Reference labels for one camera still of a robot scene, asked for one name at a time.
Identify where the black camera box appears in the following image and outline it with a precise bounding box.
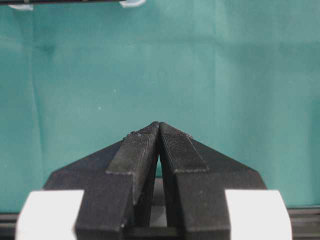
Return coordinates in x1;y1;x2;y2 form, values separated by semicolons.
0;0;120;6

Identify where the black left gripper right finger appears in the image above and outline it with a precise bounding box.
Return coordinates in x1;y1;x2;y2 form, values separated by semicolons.
159;122;266;240

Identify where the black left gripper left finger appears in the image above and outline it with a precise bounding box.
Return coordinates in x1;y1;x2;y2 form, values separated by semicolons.
44;121;160;240

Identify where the green table cloth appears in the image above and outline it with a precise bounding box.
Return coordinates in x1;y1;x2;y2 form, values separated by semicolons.
0;0;320;213

